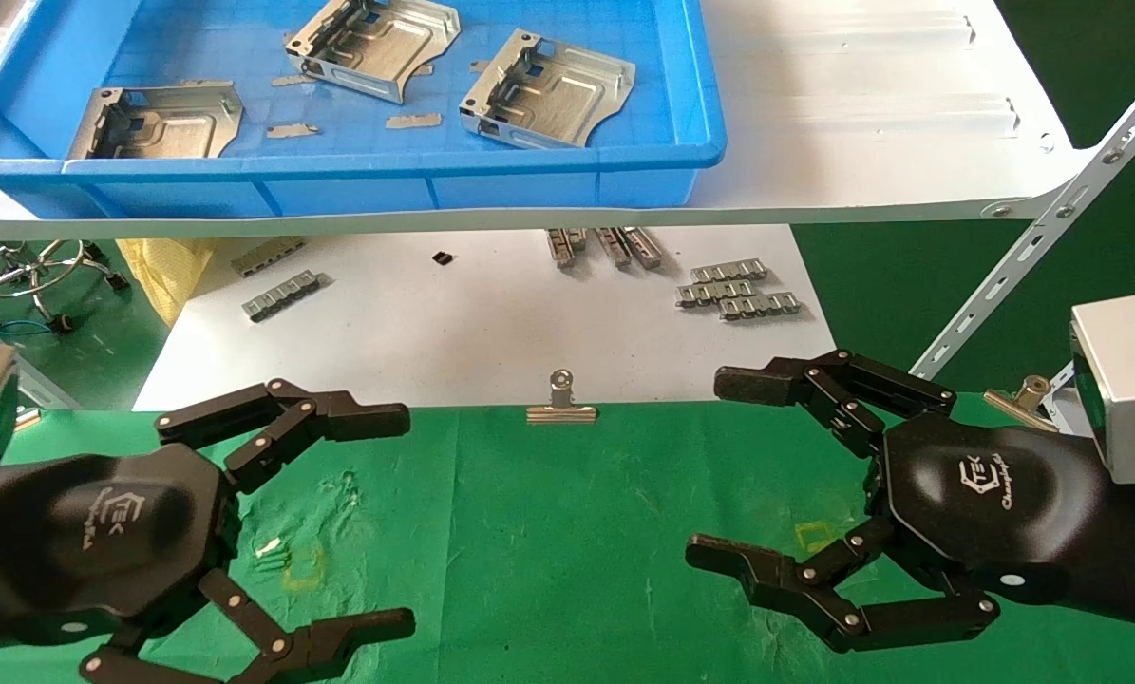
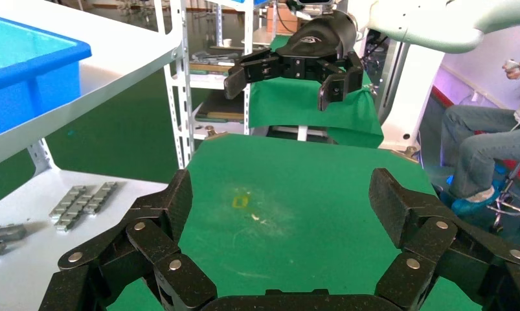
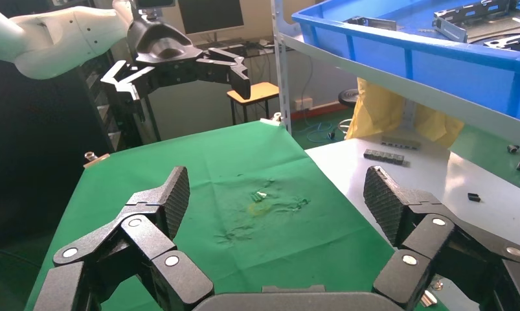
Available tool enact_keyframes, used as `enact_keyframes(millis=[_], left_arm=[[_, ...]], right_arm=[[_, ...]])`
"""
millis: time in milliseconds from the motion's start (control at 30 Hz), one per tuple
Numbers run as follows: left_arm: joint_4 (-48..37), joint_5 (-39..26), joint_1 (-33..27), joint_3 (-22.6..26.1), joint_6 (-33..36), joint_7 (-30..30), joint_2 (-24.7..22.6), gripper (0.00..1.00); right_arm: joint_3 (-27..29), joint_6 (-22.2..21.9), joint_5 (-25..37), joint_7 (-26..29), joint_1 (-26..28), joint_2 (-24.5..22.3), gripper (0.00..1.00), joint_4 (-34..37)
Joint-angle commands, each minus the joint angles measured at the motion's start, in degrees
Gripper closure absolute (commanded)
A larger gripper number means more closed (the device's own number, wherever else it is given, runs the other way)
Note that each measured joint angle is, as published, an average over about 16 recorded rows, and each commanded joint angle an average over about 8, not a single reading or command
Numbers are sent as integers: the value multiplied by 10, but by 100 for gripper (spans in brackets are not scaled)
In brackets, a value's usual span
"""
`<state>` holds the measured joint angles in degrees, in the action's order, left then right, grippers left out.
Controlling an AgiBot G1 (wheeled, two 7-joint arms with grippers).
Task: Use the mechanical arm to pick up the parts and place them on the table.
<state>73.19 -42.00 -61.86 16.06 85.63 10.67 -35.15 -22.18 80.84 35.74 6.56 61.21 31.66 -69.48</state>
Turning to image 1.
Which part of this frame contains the blue plastic tray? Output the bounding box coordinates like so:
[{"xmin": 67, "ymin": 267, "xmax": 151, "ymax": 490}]
[{"xmin": 0, "ymin": 0, "xmax": 728, "ymax": 219}]

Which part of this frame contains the metal bracket plate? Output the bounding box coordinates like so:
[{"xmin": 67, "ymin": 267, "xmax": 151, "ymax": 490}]
[
  {"xmin": 64, "ymin": 81, "xmax": 245, "ymax": 161},
  {"xmin": 284, "ymin": 0, "xmax": 462, "ymax": 104},
  {"xmin": 459, "ymin": 28, "xmax": 636, "ymax": 150}
]

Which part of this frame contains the green table cloth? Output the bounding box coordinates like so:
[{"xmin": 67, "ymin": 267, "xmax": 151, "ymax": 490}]
[{"xmin": 0, "ymin": 394, "xmax": 1135, "ymax": 684}]

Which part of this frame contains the white shelf board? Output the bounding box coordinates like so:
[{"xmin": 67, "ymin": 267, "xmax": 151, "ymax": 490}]
[{"xmin": 0, "ymin": 0, "xmax": 1095, "ymax": 240}]

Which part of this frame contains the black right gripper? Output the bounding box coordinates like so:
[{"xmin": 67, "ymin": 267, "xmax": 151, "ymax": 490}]
[{"xmin": 686, "ymin": 349, "xmax": 1114, "ymax": 654}]

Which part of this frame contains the white lower board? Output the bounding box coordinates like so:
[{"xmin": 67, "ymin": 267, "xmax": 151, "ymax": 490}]
[{"xmin": 133, "ymin": 225, "xmax": 836, "ymax": 411}]

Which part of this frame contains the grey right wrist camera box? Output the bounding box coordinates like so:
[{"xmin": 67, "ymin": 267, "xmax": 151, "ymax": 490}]
[{"xmin": 1070, "ymin": 291, "xmax": 1135, "ymax": 487}]

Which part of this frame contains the yellow plastic bag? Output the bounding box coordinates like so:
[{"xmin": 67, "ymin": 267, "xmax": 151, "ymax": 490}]
[{"xmin": 116, "ymin": 237, "xmax": 217, "ymax": 327}]

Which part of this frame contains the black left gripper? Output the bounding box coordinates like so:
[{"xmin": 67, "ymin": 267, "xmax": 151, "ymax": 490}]
[{"xmin": 0, "ymin": 378, "xmax": 417, "ymax": 684}]

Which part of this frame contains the grey metal rail part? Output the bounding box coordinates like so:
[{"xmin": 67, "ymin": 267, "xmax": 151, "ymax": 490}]
[
  {"xmin": 241, "ymin": 270, "xmax": 323, "ymax": 323},
  {"xmin": 622, "ymin": 226, "xmax": 665, "ymax": 270},
  {"xmin": 546, "ymin": 228, "xmax": 589, "ymax": 269},
  {"xmin": 231, "ymin": 237, "xmax": 308, "ymax": 277},
  {"xmin": 717, "ymin": 293, "xmax": 804, "ymax": 322},
  {"xmin": 675, "ymin": 279, "xmax": 758, "ymax": 309},
  {"xmin": 594, "ymin": 227, "xmax": 633, "ymax": 269},
  {"xmin": 689, "ymin": 258, "xmax": 769, "ymax": 284}
]

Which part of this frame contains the long white slotted angle beam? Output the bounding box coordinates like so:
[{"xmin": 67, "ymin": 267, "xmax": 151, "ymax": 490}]
[{"xmin": 909, "ymin": 55, "xmax": 1135, "ymax": 381}]

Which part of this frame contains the chrome stool base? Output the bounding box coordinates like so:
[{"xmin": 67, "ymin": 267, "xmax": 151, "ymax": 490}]
[{"xmin": 0, "ymin": 239, "xmax": 131, "ymax": 333}]

